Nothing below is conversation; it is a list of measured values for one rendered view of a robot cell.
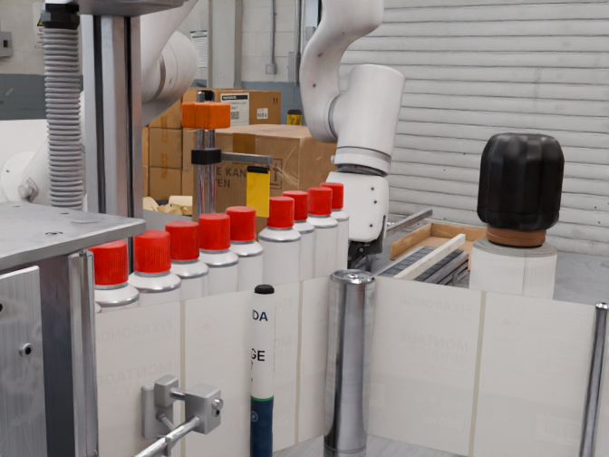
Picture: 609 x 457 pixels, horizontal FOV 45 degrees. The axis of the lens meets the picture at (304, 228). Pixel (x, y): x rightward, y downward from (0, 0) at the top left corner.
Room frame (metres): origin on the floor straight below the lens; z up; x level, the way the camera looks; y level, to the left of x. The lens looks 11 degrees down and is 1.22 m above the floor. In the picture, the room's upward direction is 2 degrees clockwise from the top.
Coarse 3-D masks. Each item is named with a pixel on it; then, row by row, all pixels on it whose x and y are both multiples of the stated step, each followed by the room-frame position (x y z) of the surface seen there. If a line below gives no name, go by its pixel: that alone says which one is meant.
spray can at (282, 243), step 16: (272, 208) 0.85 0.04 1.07; (288, 208) 0.85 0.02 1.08; (272, 224) 0.85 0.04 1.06; (288, 224) 0.85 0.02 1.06; (272, 240) 0.84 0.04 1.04; (288, 240) 0.84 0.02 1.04; (272, 256) 0.84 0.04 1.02; (288, 256) 0.84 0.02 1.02; (272, 272) 0.84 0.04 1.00; (288, 272) 0.84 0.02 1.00
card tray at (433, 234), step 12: (420, 228) 1.80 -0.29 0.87; (432, 228) 1.87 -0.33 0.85; (444, 228) 1.86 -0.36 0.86; (456, 228) 1.84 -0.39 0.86; (468, 228) 1.83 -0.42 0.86; (480, 228) 1.82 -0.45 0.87; (396, 240) 1.64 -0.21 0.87; (408, 240) 1.71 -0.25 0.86; (420, 240) 1.80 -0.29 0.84; (432, 240) 1.82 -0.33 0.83; (444, 240) 1.82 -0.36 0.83; (468, 240) 1.83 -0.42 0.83; (396, 252) 1.64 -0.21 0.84; (408, 252) 1.68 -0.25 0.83; (468, 252) 1.70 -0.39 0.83
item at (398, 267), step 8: (424, 248) 1.52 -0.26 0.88; (432, 248) 1.52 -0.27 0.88; (416, 256) 1.45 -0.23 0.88; (424, 256) 1.45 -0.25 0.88; (448, 256) 1.46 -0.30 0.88; (456, 256) 1.47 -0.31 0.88; (400, 264) 1.38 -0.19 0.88; (408, 264) 1.38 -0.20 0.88; (440, 264) 1.39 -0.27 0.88; (384, 272) 1.31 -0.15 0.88; (392, 272) 1.31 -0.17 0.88; (400, 272) 1.31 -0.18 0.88; (424, 272) 1.32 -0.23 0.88; (432, 272) 1.32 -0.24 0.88; (416, 280) 1.26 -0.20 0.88; (424, 280) 1.28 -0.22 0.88
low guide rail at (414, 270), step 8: (456, 240) 1.45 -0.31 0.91; (464, 240) 1.51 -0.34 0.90; (440, 248) 1.37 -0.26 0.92; (448, 248) 1.40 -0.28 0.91; (456, 248) 1.46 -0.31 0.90; (432, 256) 1.31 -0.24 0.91; (440, 256) 1.36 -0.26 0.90; (416, 264) 1.24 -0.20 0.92; (424, 264) 1.26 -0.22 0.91; (432, 264) 1.31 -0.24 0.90; (408, 272) 1.19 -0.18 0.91; (416, 272) 1.22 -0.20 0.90
